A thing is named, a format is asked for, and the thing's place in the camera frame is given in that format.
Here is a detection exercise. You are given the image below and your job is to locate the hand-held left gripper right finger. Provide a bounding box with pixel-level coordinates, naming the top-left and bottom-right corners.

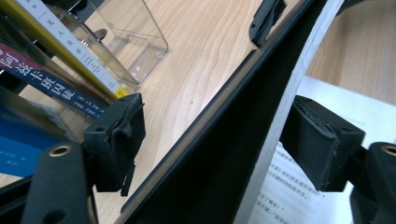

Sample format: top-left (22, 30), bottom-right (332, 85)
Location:
top-left (278, 94), bottom-right (366, 192)

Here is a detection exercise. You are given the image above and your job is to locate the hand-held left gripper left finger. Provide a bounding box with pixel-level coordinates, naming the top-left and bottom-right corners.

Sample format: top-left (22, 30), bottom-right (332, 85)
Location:
top-left (82, 92), bottom-right (147, 198)

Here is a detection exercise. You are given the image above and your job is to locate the red blue illustrated book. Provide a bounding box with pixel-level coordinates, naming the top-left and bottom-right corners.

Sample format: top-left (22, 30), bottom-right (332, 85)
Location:
top-left (0, 41), bottom-right (110, 119)

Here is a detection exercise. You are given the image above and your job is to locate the black book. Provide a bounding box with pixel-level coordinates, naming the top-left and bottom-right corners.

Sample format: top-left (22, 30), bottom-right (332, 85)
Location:
top-left (113, 0), bottom-right (396, 224)

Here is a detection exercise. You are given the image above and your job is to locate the clear acrylic book rack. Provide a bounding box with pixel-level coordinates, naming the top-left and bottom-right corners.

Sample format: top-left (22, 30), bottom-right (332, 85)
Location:
top-left (46, 0), bottom-right (170, 94)

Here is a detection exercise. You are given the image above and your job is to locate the yellow book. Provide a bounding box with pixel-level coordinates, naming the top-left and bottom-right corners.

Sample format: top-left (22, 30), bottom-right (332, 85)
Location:
top-left (0, 0), bottom-right (130, 100)

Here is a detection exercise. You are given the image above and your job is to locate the dark round table grommet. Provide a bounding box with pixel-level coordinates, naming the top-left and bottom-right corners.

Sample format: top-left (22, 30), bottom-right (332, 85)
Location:
top-left (92, 28), bottom-right (108, 41)

